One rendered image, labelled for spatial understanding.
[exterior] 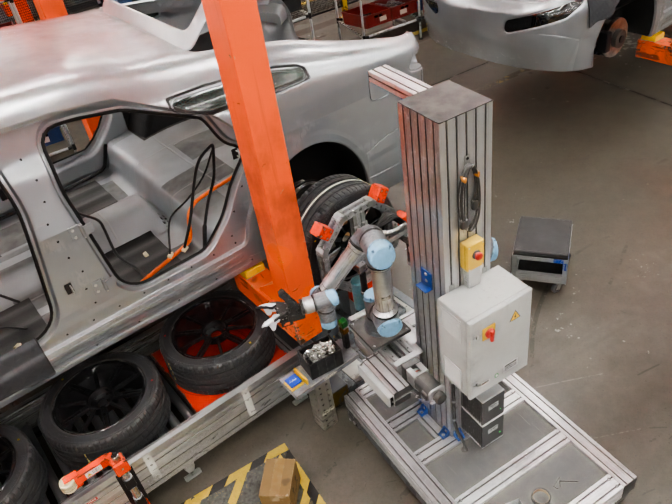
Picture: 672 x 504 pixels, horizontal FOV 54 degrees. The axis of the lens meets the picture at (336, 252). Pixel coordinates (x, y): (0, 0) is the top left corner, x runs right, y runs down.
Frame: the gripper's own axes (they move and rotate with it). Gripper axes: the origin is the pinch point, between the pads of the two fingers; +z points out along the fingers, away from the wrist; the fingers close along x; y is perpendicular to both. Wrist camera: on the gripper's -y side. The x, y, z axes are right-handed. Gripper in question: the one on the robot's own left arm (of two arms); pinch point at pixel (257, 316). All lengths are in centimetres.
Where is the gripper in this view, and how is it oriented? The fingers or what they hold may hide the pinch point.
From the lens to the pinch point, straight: 286.4
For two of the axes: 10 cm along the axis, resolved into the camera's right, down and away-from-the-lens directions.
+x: -2.7, -4.5, 8.5
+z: -9.5, 2.8, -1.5
